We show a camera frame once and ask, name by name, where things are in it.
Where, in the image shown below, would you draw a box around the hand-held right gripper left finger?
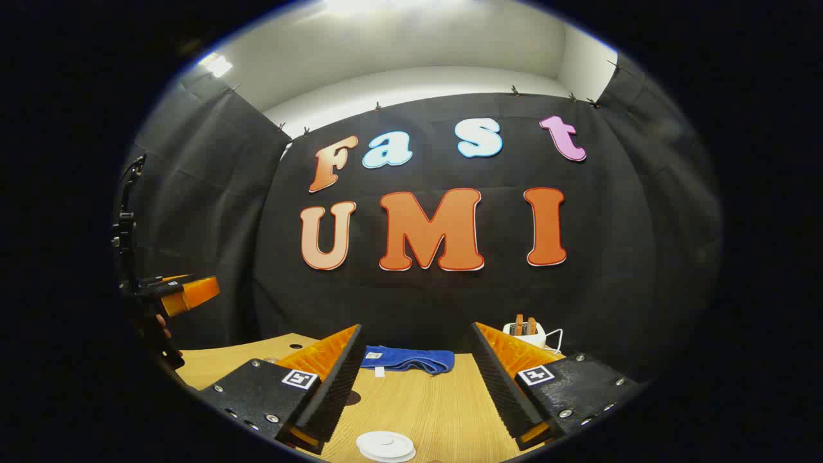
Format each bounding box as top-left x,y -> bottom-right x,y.
186,323 -> 367,456

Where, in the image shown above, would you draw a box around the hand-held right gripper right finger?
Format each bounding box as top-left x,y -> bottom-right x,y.
471,322 -> 644,451

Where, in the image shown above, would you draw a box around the white toaster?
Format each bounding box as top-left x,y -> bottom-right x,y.
502,322 -> 547,349

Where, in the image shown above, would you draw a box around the blue towel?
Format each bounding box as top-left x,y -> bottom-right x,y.
360,345 -> 456,376

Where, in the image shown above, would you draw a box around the black backdrop cloth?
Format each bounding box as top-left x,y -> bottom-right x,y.
119,55 -> 724,386

